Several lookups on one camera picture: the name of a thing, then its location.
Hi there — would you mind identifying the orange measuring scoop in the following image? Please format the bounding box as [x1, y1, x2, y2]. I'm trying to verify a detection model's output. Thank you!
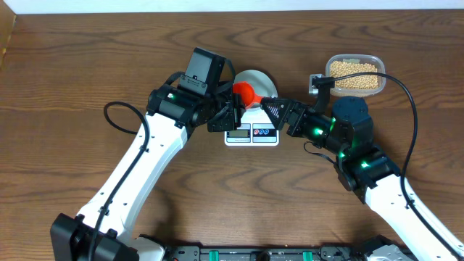
[233, 81, 262, 109]

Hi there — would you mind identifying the pile of soybeans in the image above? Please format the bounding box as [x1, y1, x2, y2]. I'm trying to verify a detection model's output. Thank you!
[329, 60, 380, 91]

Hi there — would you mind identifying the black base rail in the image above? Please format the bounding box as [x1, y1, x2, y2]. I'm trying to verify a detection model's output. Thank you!
[137, 235, 418, 261]

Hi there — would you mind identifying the white digital kitchen scale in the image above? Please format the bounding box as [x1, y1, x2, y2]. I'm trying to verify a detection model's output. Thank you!
[224, 106, 279, 146]

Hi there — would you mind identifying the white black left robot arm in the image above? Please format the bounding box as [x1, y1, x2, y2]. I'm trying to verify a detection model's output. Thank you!
[50, 83, 245, 260]

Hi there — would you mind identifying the white round bowl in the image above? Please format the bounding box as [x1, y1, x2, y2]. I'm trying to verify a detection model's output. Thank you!
[234, 70, 278, 110]

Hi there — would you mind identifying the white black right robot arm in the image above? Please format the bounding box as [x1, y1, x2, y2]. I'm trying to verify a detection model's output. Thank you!
[260, 96, 463, 260]

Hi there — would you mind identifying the clear plastic container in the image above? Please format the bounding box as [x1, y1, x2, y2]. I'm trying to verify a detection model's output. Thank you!
[326, 54, 386, 97]

